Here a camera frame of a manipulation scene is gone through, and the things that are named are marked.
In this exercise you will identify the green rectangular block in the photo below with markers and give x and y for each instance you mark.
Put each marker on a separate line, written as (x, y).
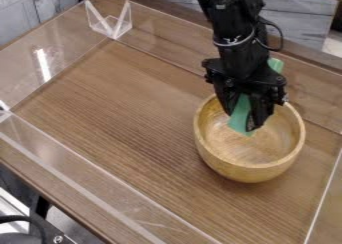
(239, 117)

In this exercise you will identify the clear acrylic tray wall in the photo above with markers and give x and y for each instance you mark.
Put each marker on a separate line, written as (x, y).
(100, 87)

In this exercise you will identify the black metal table leg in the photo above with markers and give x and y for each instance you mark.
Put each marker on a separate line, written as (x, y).
(40, 206)

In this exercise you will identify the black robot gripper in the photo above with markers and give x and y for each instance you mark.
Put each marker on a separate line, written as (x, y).
(239, 71)

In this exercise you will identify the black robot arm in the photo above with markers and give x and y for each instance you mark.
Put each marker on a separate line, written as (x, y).
(236, 22)

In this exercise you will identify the light wooden bowl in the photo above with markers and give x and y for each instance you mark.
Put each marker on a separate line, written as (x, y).
(255, 158)

